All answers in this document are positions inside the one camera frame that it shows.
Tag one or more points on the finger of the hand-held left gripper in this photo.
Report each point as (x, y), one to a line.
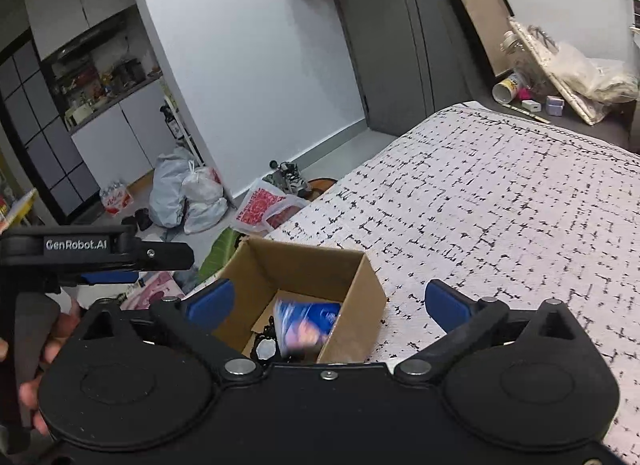
(112, 278)
(167, 255)

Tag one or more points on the pack of water bottles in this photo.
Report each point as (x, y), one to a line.
(117, 197)

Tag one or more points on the dark panelled sliding door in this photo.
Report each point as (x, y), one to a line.
(40, 145)

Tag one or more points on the small white box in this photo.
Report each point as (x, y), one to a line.
(530, 106)

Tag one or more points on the white kitchen base cabinet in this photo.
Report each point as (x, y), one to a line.
(120, 140)

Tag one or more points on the small pink toy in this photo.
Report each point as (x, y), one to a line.
(525, 93)

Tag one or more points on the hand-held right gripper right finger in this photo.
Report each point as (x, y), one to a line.
(445, 307)

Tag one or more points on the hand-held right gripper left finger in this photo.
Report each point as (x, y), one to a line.
(215, 301)

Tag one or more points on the flat patterned package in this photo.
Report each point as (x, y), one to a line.
(537, 47)

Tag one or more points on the clear bag of white cloth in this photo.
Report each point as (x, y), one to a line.
(595, 77)

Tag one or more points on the brown cardboard box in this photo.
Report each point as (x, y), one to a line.
(300, 265)

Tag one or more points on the person's left hand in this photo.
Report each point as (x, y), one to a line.
(62, 332)

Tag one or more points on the white kitchen wall cabinet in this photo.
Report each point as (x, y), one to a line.
(75, 0)

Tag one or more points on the black toy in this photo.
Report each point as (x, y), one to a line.
(264, 347)

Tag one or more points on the grey sneakers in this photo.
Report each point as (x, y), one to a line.
(295, 177)

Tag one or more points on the grey plastic bag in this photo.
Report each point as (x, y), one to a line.
(167, 190)

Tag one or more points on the red white plastic bag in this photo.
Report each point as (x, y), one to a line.
(255, 210)

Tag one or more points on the blue packet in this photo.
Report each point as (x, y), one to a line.
(310, 317)

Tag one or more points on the yellow white can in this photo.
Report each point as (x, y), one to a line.
(509, 87)

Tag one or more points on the dark grey wardrobe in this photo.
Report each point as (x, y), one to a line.
(390, 45)

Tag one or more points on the yellow ruler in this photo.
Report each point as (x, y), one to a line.
(530, 114)

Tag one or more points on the black picture frame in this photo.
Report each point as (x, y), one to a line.
(475, 5)

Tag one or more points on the range hood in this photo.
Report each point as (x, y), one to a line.
(80, 45)

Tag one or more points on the dark grey bedside shelf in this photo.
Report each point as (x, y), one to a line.
(575, 132)

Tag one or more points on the black slippers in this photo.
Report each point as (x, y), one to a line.
(137, 219)

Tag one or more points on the green bag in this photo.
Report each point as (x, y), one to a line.
(220, 255)

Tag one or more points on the black spray bottle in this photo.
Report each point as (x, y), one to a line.
(172, 125)

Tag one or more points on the small lavender box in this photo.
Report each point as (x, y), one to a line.
(555, 104)

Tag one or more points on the white black patterned bed blanket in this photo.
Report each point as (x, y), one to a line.
(500, 220)

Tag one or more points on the kitchen countertop clutter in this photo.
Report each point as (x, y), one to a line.
(107, 82)

